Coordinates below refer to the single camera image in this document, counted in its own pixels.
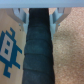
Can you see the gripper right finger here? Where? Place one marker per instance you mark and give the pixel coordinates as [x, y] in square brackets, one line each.
[55, 18]

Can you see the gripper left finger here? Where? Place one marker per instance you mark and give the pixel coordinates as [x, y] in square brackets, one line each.
[22, 17]

